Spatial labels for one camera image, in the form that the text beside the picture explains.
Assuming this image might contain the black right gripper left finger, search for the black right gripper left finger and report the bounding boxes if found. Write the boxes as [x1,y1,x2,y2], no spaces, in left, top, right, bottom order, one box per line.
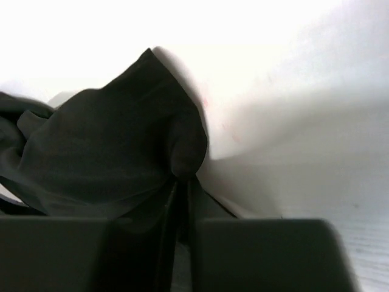
[117,180,178,240]

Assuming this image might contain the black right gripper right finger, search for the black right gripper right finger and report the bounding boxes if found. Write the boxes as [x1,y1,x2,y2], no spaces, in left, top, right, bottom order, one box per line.
[187,177,237,221]

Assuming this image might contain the black trousers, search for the black trousers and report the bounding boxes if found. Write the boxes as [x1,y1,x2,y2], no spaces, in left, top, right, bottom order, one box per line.
[1,49,208,218]

